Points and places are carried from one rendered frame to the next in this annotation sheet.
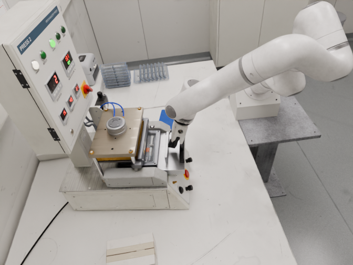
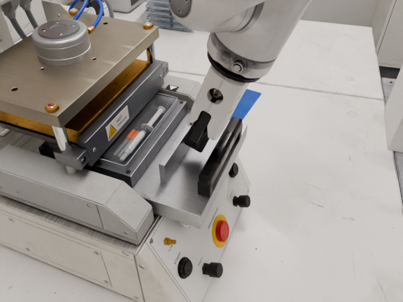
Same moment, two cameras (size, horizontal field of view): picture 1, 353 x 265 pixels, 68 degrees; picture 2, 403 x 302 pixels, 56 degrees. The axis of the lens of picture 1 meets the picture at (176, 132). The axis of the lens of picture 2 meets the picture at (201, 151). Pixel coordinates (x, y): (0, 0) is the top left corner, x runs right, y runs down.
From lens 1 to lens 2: 57 cm
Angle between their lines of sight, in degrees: 12
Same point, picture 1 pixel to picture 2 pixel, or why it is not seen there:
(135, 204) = (65, 261)
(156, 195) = (110, 259)
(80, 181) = not seen: outside the picture
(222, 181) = (307, 283)
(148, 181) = (91, 214)
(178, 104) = not seen: outside the picture
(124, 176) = (33, 178)
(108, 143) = (18, 75)
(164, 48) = not seen: hidden behind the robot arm
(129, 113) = (117, 30)
